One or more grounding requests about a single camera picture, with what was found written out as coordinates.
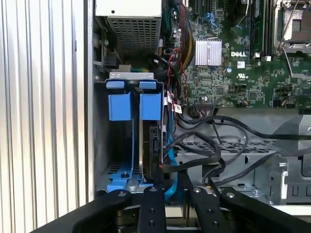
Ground installed black RAM stick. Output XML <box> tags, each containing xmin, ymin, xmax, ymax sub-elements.
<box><xmin>251</xmin><ymin>0</ymin><xmax>263</xmax><ymax>53</ymax></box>

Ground black RAM slot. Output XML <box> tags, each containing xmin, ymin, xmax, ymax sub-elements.
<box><xmin>263</xmin><ymin>0</ymin><xmax>273</xmax><ymax>59</ymax></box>

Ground metal disk bay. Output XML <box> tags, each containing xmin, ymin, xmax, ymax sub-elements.
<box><xmin>93</xmin><ymin>71</ymin><xmax>166</xmax><ymax>195</ymax></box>

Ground green motherboard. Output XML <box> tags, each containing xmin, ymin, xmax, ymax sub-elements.
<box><xmin>161</xmin><ymin>0</ymin><xmax>311</xmax><ymax>110</ymax></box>

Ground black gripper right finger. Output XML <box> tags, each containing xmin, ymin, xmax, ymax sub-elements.
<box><xmin>179</xmin><ymin>169</ymin><xmax>311</xmax><ymax>233</ymax></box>

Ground locking lever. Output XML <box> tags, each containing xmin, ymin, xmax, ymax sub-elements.
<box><xmin>278</xmin><ymin>0</ymin><xmax>300</xmax><ymax>49</ymax></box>

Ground braided power cable bundle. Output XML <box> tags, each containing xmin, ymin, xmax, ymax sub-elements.
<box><xmin>178</xmin><ymin>3</ymin><xmax>196</xmax><ymax>72</ymax></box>

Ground black sleeved cable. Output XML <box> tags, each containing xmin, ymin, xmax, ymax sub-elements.
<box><xmin>177</xmin><ymin>114</ymin><xmax>311</xmax><ymax>141</ymax></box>
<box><xmin>203</xmin><ymin>148</ymin><xmax>311</xmax><ymax>187</ymax></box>

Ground CPU socket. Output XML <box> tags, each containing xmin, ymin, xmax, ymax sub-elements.
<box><xmin>274</xmin><ymin>0</ymin><xmax>311</xmax><ymax>50</ymax></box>

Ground blue disk wire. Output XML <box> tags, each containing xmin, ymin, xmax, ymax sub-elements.
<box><xmin>164</xmin><ymin>104</ymin><xmax>182</xmax><ymax>203</ymax></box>

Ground silver finned heat sink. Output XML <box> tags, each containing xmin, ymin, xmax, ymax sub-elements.
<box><xmin>195</xmin><ymin>38</ymin><xmax>223</xmax><ymax>67</ymax></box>

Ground black disk power wire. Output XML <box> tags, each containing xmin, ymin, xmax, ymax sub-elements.
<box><xmin>157</xmin><ymin>131</ymin><xmax>226</xmax><ymax>185</ymax></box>

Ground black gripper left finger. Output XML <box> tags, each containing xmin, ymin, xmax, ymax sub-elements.
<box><xmin>29</xmin><ymin>167</ymin><xmax>167</xmax><ymax>233</ymax></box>

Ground empty blue disk carrier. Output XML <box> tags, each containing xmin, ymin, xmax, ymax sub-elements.
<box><xmin>106</xmin><ymin>81</ymin><xmax>135</xmax><ymax>192</ymax></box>

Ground silver power supply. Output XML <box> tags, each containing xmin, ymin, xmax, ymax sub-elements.
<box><xmin>94</xmin><ymin>0</ymin><xmax>163</xmax><ymax>57</ymax></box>

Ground hard disk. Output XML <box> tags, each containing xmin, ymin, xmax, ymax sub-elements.
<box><xmin>135</xmin><ymin>81</ymin><xmax>164</xmax><ymax>192</ymax></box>

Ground perforated metal drive cage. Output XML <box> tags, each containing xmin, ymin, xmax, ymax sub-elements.
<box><xmin>174</xmin><ymin>109</ymin><xmax>311</xmax><ymax>209</ymax></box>

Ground dark grey PC case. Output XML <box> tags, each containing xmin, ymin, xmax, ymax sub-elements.
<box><xmin>84</xmin><ymin>0</ymin><xmax>311</xmax><ymax>214</ymax></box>

